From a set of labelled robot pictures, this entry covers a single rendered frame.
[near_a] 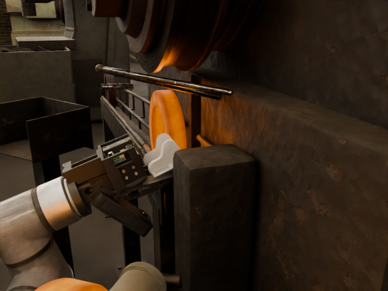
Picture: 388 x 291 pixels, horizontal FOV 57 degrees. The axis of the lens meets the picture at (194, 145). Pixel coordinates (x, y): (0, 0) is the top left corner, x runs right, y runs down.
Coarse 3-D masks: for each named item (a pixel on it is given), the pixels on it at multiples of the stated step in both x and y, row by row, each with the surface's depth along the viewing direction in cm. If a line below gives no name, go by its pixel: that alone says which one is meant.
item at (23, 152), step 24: (0, 120) 114; (24, 120) 121; (48, 120) 99; (72, 120) 106; (0, 144) 116; (24, 144) 115; (48, 144) 101; (72, 144) 107; (48, 168) 111; (72, 264) 127
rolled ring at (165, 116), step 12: (156, 96) 68; (168, 96) 66; (156, 108) 72; (168, 108) 64; (180, 108) 64; (156, 120) 76; (168, 120) 63; (180, 120) 63; (156, 132) 77; (168, 132) 62; (180, 132) 63; (180, 144) 63
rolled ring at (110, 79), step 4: (104, 76) 176; (108, 76) 164; (112, 76) 164; (108, 80) 163; (112, 80) 164; (108, 92) 164; (112, 92) 164; (108, 96) 167; (112, 96) 164; (108, 100) 169; (112, 100) 166; (112, 104) 167
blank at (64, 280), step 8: (56, 280) 29; (64, 280) 29; (72, 280) 30; (80, 280) 31; (40, 288) 27; (48, 288) 27; (56, 288) 27; (64, 288) 27; (72, 288) 28; (80, 288) 28; (88, 288) 29; (96, 288) 30; (104, 288) 31
